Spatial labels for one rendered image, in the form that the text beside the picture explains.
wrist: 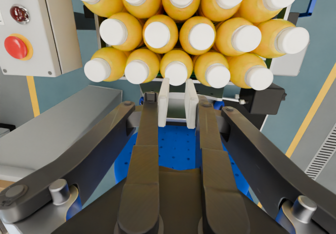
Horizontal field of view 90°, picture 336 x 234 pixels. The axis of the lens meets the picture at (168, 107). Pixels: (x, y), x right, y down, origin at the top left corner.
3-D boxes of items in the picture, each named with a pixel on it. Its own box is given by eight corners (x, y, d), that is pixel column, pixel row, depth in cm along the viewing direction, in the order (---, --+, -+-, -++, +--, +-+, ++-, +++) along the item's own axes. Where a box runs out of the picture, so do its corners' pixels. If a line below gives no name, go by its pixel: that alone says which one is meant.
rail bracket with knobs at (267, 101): (229, 98, 52) (241, 113, 42) (234, 75, 49) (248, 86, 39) (262, 100, 51) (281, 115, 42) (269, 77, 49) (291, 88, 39)
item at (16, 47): (13, 57, 30) (7, 58, 29) (6, 35, 28) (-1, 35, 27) (33, 58, 29) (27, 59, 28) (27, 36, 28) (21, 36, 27)
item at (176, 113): (164, 105, 51) (160, 126, 39) (164, 97, 50) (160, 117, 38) (197, 107, 50) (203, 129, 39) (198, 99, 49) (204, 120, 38)
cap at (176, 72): (165, 61, 30) (165, 63, 28) (187, 62, 30) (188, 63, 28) (165, 82, 32) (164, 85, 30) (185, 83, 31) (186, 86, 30)
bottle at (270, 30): (231, 27, 44) (266, 23, 27) (260, 19, 43) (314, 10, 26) (234, 54, 46) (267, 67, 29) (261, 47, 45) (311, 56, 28)
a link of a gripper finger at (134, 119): (155, 130, 14) (119, 128, 14) (161, 105, 18) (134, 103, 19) (156, 113, 13) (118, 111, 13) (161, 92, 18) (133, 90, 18)
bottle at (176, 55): (164, 44, 46) (156, 51, 29) (190, 45, 46) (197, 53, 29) (163, 70, 49) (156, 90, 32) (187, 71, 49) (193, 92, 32)
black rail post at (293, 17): (267, 27, 43) (285, 26, 36) (270, 14, 42) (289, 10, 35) (275, 28, 43) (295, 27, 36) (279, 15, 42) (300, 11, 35)
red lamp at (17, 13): (16, 21, 27) (9, 21, 26) (11, 6, 26) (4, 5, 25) (29, 22, 27) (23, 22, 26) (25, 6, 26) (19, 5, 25)
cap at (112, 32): (117, 49, 30) (113, 50, 28) (99, 32, 29) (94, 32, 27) (131, 32, 28) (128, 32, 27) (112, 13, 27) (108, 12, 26)
